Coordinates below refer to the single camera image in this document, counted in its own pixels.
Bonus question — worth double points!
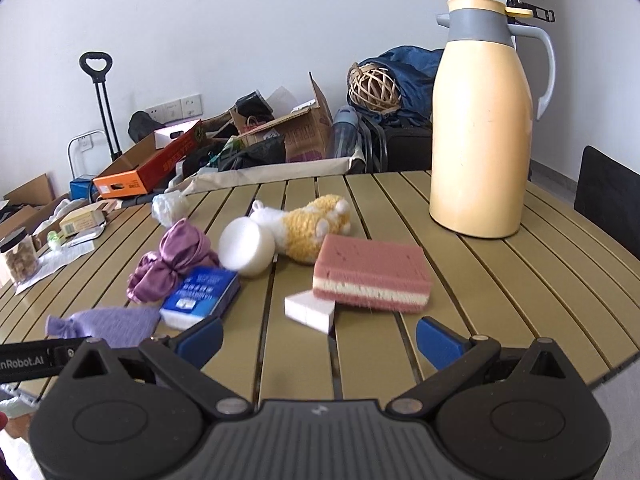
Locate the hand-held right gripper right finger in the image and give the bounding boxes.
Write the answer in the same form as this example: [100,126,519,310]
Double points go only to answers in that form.
[387,316,586,420]

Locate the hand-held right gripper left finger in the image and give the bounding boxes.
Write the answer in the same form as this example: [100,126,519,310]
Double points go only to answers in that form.
[52,316,253,421]

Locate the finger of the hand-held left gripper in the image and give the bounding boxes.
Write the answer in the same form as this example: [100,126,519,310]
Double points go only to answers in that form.
[50,336,90,368]

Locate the blue tissue packet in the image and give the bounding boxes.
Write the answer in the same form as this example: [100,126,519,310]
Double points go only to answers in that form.
[159,266,241,331]

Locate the lavender knitted pouch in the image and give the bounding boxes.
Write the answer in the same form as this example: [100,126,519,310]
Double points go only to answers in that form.
[45,306,163,348]

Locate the purple satin cloth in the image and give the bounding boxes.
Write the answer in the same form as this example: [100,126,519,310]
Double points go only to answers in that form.
[126,217,221,305]

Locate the pink layered sponge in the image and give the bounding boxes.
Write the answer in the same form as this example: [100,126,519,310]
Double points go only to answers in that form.
[311,233,434,314]

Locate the white foam ball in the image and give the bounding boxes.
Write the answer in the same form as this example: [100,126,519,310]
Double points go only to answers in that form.
[218,216,277,278]

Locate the white sponge block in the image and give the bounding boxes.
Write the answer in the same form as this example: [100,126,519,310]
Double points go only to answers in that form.
[284,289,337,335]

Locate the clear plastic bag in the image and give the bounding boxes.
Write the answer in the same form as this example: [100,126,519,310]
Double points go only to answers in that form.
[151,191,191,227]

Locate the yellow plush toy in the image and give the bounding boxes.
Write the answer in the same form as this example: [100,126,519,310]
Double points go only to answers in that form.
[248,195,352,265]

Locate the olive folding camping table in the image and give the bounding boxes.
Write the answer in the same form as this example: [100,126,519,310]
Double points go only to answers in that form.
[0,170,640,411]

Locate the white paper sheet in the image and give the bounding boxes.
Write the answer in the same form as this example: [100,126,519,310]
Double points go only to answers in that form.
[10,232,106,293]

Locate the clear jar with black lid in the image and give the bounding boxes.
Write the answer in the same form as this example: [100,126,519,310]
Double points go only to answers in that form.
[0,227,41,283]

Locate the silver foil packet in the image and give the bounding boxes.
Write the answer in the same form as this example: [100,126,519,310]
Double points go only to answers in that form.
[66,229,105,247]

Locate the small beige box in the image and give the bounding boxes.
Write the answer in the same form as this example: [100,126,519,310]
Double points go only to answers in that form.
[59,207,107,237]

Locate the blue cardboard box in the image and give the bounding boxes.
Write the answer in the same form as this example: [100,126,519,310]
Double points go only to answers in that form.
[69,176,98,201]

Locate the large open cardboard box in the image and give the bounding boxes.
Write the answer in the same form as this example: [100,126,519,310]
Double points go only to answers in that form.
[2,172,56,211]

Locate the orange cardboard box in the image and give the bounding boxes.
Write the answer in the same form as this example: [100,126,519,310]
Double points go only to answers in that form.
[92,119,207,196]

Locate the black suitcase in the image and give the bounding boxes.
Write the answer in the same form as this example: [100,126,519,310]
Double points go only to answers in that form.
[367,120,435,173]

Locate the black plastic bag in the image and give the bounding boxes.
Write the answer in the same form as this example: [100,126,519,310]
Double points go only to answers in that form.
[217,135,287,172]

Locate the yellow thermos jug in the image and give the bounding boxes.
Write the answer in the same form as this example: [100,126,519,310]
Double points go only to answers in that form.
[429,0,557,239]

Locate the brown paper bag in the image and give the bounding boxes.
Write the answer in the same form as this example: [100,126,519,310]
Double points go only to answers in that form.
[231,110,281,137]

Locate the black folding chair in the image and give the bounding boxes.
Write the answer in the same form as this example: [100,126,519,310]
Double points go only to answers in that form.
[573,145,640,261]

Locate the blue water bottle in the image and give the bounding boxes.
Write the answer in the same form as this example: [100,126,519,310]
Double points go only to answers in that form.
[327,106,362,158]

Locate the brown cardboard box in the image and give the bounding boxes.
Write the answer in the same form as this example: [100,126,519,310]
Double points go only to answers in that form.
[235,72,335,163]

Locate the black pouch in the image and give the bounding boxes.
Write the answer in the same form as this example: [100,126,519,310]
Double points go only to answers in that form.
[234,90,275,117]

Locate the woven rattan ball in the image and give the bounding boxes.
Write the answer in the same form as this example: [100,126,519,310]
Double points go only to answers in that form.
[348,61,403,113]

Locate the blue fabric bag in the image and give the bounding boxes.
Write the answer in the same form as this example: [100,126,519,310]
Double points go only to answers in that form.
[357,45,443,126]

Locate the white metal frame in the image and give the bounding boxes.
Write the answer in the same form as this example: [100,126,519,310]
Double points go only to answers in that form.
[67,130,113,178]

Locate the black trolley handle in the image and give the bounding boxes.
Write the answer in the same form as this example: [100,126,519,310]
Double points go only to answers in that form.
[79,51,123,161]

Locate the black camera tripod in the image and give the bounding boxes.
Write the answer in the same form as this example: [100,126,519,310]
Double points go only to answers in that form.
[506,0,557,23]

